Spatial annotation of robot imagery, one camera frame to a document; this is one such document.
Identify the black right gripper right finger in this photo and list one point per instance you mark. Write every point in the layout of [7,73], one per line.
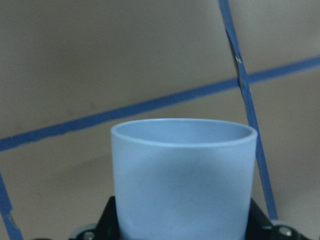
[259,227]

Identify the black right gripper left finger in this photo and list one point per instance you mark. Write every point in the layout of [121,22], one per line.
[107,227]

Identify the light blue cup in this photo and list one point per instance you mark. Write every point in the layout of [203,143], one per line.
[183,178]

